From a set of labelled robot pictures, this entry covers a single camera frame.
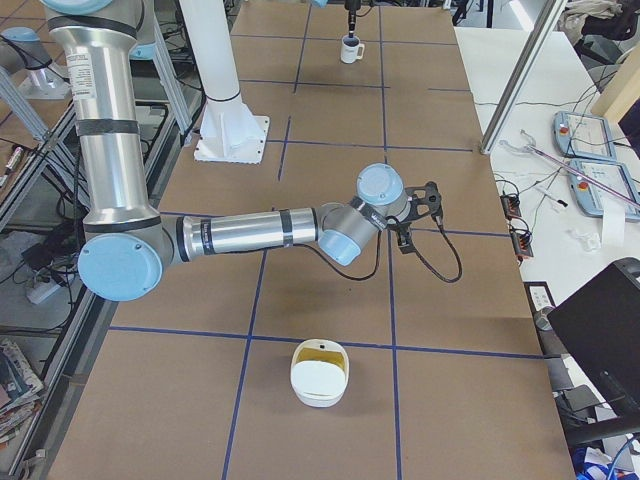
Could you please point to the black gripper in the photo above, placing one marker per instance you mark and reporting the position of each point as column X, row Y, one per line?
column 352, row 15
column 403, row 238

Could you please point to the white ribbed HOME mug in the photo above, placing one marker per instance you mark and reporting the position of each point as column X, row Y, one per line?
column 352, row 49

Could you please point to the left black USB hub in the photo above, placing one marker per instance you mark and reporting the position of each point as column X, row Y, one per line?
column 511, row 205

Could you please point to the black usb hub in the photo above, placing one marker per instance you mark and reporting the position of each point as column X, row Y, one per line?
column 511, row 205
column 521, row 241

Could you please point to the right black USB hub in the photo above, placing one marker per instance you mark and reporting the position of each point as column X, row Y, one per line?
column 521, row 241

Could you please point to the brown paper table cover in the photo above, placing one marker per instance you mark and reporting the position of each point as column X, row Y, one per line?
column 446, row 377

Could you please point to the white marker pen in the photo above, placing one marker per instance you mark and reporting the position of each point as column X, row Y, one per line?
column 546, row 193

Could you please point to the white lidded bin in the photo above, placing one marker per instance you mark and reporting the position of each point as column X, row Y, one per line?
column 319, row 372

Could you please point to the crumpled clear plastic wrap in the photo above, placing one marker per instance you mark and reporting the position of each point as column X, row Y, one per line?
column 588, row 241

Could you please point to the near teach pendant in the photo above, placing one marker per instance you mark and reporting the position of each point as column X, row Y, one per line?
column 590, row 198

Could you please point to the teach pendant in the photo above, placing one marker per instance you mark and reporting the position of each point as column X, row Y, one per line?
column 583, row 136
column 590, row 198

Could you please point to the far teach pendant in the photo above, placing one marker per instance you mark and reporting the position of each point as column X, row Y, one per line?
column 583, row 136

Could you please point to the white paper strip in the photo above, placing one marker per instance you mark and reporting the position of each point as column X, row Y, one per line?
column 613, row 225

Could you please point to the black monitor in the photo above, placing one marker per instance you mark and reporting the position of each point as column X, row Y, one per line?
column 599, row 327

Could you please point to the stack of books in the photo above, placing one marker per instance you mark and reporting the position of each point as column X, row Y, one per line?
column 20, row 390

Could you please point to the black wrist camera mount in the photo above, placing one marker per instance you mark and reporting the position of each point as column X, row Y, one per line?
column 425, row 201

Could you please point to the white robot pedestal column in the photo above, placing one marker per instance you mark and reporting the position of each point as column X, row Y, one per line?
column 208, row 31

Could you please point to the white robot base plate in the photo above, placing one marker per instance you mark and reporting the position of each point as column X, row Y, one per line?
column 218, row 143

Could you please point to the aluminium frame post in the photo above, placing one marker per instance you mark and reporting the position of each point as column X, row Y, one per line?
column 543, row 27

